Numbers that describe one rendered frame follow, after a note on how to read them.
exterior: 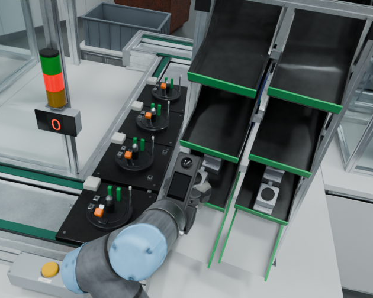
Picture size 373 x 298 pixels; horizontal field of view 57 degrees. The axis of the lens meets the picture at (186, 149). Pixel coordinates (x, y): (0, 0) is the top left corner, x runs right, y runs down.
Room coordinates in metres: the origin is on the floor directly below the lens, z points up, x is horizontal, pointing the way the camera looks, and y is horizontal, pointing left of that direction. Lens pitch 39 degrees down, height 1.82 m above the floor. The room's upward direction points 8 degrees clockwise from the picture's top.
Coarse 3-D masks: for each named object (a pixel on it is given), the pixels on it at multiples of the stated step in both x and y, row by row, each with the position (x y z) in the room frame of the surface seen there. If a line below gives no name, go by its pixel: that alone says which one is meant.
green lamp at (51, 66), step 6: (42, 60) 0.79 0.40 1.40; (48, 60) 0.78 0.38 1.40; (54, 60) 0.79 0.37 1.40; (42, 66) 0.79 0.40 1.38; (48, 66) 0.78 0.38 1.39; (54, 66) 0.79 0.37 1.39; (60, 66) 0.81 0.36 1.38; (48, 72) 0.78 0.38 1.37; (54, 72) 0.79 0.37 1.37; (60, 72) 0.80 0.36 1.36
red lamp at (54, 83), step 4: (44, 76) 0.79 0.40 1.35; (48, 76) 0.78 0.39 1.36; (52, 76) 0.79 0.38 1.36; (56, 76) 0.79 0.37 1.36; (60, 76) 0.80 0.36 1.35; (44, 80) 0.79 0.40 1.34; (48, 80) 0.78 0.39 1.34; (52, 80) 0.78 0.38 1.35; (56, 80) 0.79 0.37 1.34; (60, 80) 0.80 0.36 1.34; (44, 84) 0.79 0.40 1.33; (48, 84) 0.78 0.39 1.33; (52, 84) 0.78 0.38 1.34; (56, 84) 0.79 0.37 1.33; (60, 84) 0.80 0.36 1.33; (48, 88) 0.78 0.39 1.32; (52, 88) 0.78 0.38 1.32; (56, 88) 0.79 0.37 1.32; (60, 88) 0.80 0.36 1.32
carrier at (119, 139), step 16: (112, 144) 1.00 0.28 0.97; (128, 144) 1.01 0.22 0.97; (144, 144) 1.03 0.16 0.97; (112, 160) 0.91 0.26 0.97; (144, 160) 0.91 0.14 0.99; (160, 160) 0.95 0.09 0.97; (96, 176) 0.82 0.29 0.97; (112, 176) 0.83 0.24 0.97; (128, 176) 0.84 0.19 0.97; (144, 176) 0.85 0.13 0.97; (160, 176) 0.86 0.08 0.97
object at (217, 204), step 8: (256, 112) 0.74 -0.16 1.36; (248, 136) 0.68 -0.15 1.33; (192, 152) 0.68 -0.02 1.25; (200, 152) 0.69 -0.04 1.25; (240, 160) 0.64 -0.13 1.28; (200, 168) 0.65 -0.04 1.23; (224, 168) 0.65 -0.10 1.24; (232, 168) 0.65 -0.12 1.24; (216, 176) 0.63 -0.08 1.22; (224, 176) 0.63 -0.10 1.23; (232, 176) 0.63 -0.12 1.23; (216, 184) 0.61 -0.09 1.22; (224, 184) 0.61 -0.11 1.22; (232, 184) 0.60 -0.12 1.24; (216, 192) 0.59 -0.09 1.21; (224, 192) 0.59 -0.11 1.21; (208, 200) 0.57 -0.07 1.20; (216, 200) 0.57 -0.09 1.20; (224, 200) 0.57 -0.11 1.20; (216, 208) 0.55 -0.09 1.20; (224, 208) 0.54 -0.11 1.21
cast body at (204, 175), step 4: (204, 168) 0.63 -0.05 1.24; (200, 172) 0.59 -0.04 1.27; (204, 172) 0.59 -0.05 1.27; (196, 176) 0.57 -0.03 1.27; (200, 176) 0.57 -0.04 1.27; (204, 176) 0.58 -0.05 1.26; (208, 176) 0.61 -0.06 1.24; (196, 180) 0.56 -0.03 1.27; (200, 180) 0.57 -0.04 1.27; (204, 180) 0.57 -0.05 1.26; (196, 184) 0.56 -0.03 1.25; (200, 184) 0.56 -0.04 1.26
